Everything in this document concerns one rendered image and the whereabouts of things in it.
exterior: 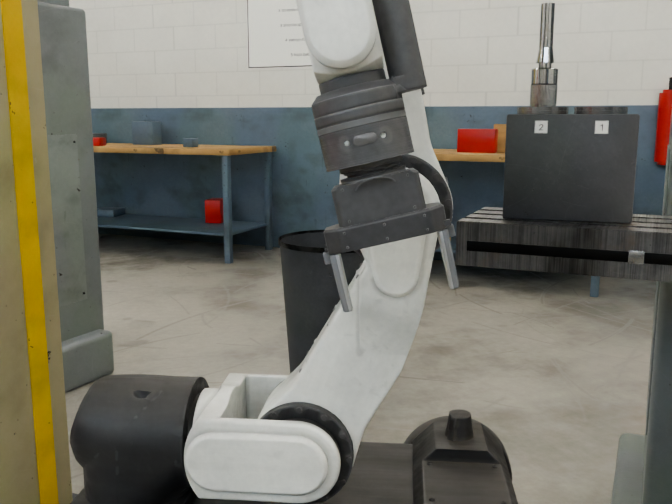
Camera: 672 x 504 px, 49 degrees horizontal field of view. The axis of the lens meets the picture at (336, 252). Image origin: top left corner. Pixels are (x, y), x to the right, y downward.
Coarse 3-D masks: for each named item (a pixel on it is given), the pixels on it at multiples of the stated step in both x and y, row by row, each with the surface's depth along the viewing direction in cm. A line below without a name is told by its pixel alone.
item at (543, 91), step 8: (536, 80) 131; (544, 80) 130; (552, 80) 131; (536, 88) 131; (544, 88) 131; (552, 88) 131; (536, 96) 132; (544, 96) 131; (552, 96) 131; (536, 104) 132; (544, 104) 131; (552, 104) 131
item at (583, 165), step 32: (512, 128) 130; (544, 128) 128; (576, 128) 127; (608, 128) 125; (512, 160) 131; (544, 160) 129; (576, 160) 128; (608, 160) 126; (512, 192) 132; (544, 192) 130; (576, 192) 129; (608, 192) 127
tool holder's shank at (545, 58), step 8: (544, 8) 130; (552, 8) 129; (544, 16) 130; (552, 16) 130; (544, 24) 130; (552, 24) 130; (544, 32) 130; (552, 32) 130; (544, 40) 130; (552, 40) 131; (544, 48) 131; (552, 48) 131; (544, 56) 131; (552, 56) 131; (544, 64) 131
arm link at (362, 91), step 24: (384, 0) 68; (408, 0) 69; (384, 24) 69; (408, 24) 69; (384, 48) 70; (408, 48) 69; (336, 72) 68; (360, 72) 68; (384, 72) 70; (408, 72) 69; (336, 96) 67; (360, 96) 67; (384, 96) 68; (336, 120) 68
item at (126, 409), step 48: (96, 384) 103; (144, 384) 102; (192, 384) 102; (96, 432) 99; (144, 432) 98; (432, 432) 122; (480, 432) 121; (96, 480) 100; (144, 480) 99; (384, 480) 114; (432, 480) 109; (480, 480) 109
